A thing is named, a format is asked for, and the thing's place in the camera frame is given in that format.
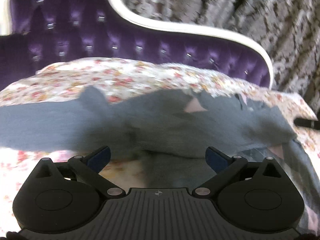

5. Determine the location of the grey knit garment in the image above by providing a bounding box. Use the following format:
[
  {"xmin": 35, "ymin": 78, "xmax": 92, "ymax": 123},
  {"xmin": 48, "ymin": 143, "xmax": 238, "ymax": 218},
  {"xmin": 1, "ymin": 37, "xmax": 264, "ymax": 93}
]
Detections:
[{"xmin": 0, "ymin": 86, "xmax": 320, "ymax": 238}]

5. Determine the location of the grey damask curtain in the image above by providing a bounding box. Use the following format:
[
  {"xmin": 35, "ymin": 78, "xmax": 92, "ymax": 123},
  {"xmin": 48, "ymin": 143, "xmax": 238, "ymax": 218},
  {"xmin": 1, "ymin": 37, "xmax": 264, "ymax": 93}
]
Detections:
[{"xmin": 123, "ymin": 0, "xmax": 319, "ymax": 112}]

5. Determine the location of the floral bed cover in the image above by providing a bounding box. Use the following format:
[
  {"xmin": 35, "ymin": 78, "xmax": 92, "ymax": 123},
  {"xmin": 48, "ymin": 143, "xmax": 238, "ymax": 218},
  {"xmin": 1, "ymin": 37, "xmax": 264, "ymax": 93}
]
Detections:
[{"xmin": 1, "ymin": 59, "xmax": 315, "ymax": 236}]

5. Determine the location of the purple tufted chaise lounge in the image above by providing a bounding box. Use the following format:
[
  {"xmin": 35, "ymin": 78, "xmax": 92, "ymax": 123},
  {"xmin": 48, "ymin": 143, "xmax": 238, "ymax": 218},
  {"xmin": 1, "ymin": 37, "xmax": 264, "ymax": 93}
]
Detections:
[{"xmin": 1, "ymin": 0, "xmax": 273, "ymax": 88}]

